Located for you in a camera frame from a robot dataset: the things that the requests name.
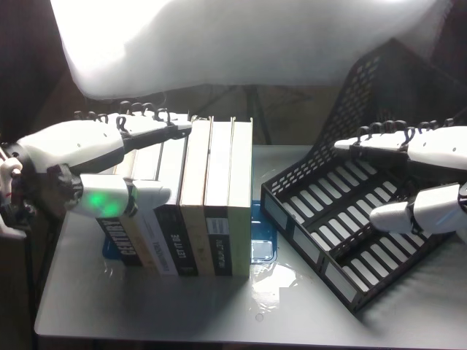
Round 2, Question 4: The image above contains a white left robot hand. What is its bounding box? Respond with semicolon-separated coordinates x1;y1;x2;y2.
16;101;195;220

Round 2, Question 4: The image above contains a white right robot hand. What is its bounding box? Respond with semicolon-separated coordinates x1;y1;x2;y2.
333;117;467;237

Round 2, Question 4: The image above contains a plain cream book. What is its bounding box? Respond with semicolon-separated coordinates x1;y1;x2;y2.
226;116;255;277

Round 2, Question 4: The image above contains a black Century book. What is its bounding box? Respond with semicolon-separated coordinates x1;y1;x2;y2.
96;151;142;268

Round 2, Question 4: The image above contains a cream spine book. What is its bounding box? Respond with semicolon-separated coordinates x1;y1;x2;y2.
123;145;161;271

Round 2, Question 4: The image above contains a black Let It Be book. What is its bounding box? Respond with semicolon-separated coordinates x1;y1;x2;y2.
155;136;198;277

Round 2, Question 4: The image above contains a tan spine book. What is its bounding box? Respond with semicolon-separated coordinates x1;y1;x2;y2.
180;115;217;277

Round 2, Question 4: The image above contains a black perforated file tray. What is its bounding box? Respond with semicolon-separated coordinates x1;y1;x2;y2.
260;37;467;317

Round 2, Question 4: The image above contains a black book with grey label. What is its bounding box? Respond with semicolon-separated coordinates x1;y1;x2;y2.
203;116;235;277

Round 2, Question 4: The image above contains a white cloth backdrop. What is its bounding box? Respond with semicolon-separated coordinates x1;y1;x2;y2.
49;0;455;102

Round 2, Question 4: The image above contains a black backdrop stand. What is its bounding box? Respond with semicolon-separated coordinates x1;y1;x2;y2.
204;83;273;147

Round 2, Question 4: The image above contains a blue plastic tray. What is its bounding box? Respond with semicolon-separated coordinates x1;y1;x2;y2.
101;198;279;265

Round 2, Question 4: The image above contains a clear crinkled plastic film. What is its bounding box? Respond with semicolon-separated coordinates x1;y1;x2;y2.
250;260;298;322

